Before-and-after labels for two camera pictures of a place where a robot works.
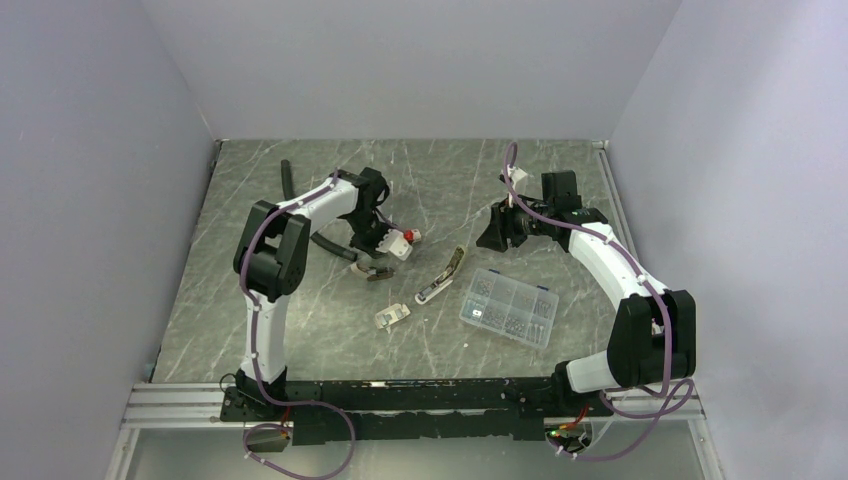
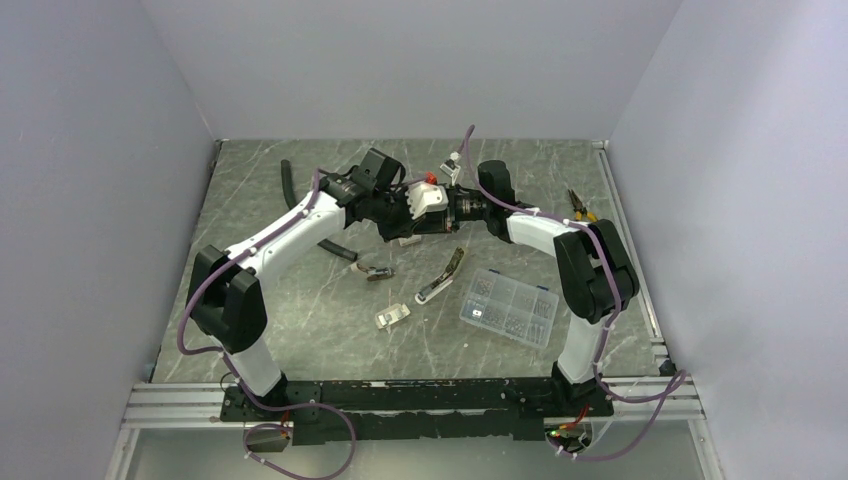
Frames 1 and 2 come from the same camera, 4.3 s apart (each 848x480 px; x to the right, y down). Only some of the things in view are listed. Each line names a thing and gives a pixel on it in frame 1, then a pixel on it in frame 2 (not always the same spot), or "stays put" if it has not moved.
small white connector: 519,178 → 451,166
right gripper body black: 521,223 → 461,209
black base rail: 462,409 stays put
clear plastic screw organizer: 510,307 stays put
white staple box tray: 385,317 stays put
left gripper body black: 368,230 → 392,214
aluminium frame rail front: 195,403 stays put
